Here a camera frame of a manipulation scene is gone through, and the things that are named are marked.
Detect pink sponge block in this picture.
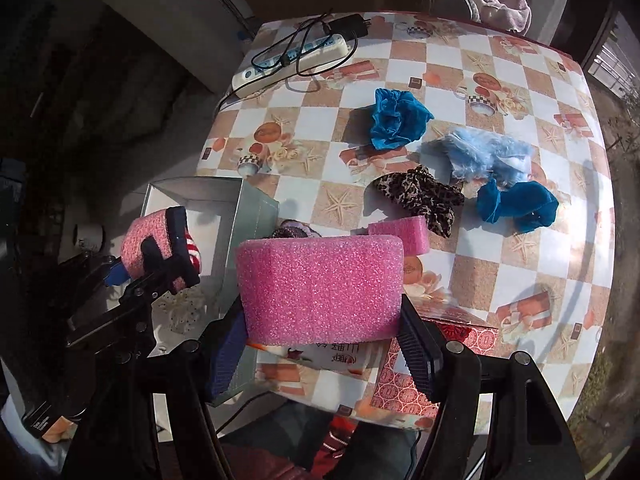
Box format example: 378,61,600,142
235,235,404,347
367,216,431,257

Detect purple knit scrunchie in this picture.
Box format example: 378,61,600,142
270,219,320,238

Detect leopard print scrunchie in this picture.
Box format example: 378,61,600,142
372,166,465,238

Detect blue fabric scrunchie elongated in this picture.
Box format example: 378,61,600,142
476,179,559,233

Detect light blue fluffy scrunchie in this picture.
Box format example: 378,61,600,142
430,127,534,188

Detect cream polka dot scrunchie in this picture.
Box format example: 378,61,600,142
153,285,217,335

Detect person's left hand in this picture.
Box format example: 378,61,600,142
42,417,77,444

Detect red patterned box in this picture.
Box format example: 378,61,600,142
371,296,499,418

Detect white roll on floor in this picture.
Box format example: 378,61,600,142
72,223,105,252

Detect white open storage box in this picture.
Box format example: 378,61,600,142
139,174,281,409

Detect orange white tissue pack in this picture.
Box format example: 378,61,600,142
248,341,390,396

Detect white power strip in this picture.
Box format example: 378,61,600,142
231,35,352,99

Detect checkered printed tablecloth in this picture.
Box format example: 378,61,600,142
195,8,616,430

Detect black power adapter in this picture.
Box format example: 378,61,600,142
322,13,371,42

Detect pink clothes on chair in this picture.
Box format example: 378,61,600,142
424,0,532,36

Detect black cable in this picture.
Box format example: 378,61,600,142
214,8,362,111

